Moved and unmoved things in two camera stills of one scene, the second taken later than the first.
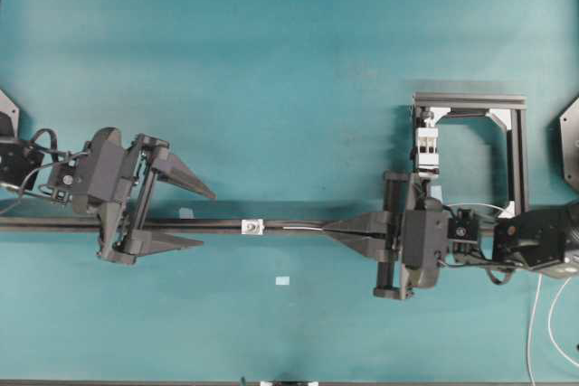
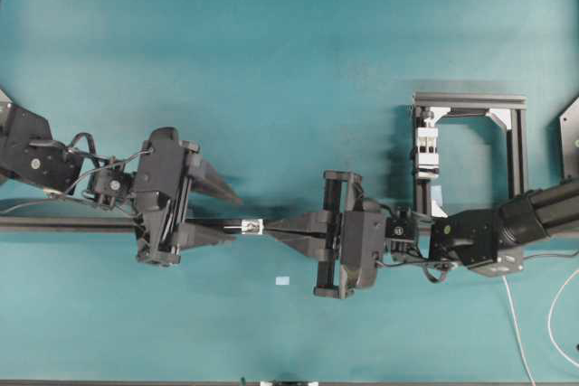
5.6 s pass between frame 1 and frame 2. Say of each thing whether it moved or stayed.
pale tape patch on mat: stayed
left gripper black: moved
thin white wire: moved
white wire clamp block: stayed
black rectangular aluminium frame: stayed
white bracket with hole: stayed
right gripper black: moved
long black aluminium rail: stayed
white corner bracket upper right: stayed
